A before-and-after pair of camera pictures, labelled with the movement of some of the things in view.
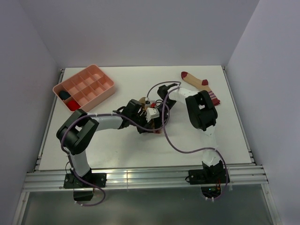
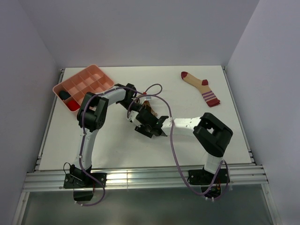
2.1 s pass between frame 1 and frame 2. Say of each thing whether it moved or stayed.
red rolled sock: stayed
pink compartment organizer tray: stayed
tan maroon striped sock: stayed
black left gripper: moved
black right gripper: moved
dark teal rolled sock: stayed
